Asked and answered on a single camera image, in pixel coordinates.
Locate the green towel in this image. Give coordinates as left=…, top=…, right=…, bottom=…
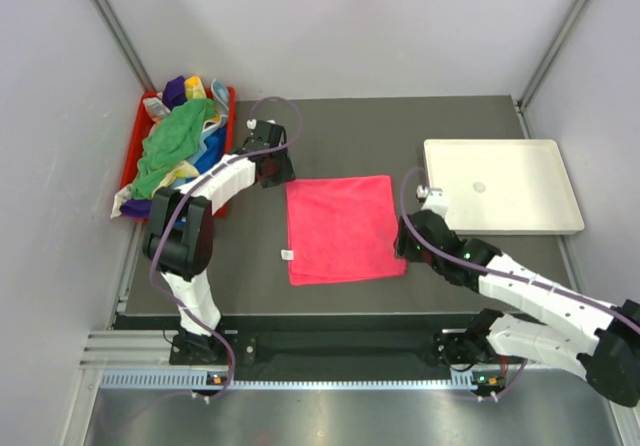
left=131, top=98, right=216, bottom=200

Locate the pink towel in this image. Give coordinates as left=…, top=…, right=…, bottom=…
left=282, top=175, right=407, bottom=287

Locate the white plastic tray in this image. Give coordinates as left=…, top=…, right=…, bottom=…
left=424, top=139, right=585, bottom=235

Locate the purple cable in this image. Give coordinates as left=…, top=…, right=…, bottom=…
left=397, top=166, right=640, bottom=402
left=149, top=96, right=304, bottom=402

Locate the yellow patterned towel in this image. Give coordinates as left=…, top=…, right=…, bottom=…
left=184, top=75, right=207, bottom=100

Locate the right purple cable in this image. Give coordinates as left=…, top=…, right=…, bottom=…
left=397, top=166, right=640, bottom=402

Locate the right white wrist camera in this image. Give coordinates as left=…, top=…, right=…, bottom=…
left=416, top=185, right=449, bottom=220

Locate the purple towel back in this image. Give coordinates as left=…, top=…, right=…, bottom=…
left=162, top=76, right=187, bottom=110

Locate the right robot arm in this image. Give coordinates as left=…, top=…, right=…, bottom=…
left=395, top=210, right=639, bottom=408

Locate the purple towel front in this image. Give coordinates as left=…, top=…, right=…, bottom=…
left=119, top=199, right=152, bottom=221

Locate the blue towel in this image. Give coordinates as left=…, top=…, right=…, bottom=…
left=189, top=128, right=227, bottom=174

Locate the purple towel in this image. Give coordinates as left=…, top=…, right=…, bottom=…
left=162, top=76, right=187, bottom=110
left=119, top=199, right=152, bottom=221

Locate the white patterned towel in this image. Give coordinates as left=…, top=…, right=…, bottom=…
left=142, top=97, right=171, bottom=123

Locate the aluminium frame rail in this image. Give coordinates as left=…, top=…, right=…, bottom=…
left=79, top=328, right=626, bottom=402

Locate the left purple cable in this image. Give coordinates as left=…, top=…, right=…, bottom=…
left=149, top=96, right=304, bottom=402

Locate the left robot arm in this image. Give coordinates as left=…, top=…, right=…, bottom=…
left=143, top=119, right=295, bottom=363

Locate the red plastic bin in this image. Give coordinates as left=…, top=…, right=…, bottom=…
left=111, top=86, right=236, bottom=222

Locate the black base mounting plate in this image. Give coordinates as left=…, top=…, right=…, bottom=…
left=169, top=314, right=505, bottom=383

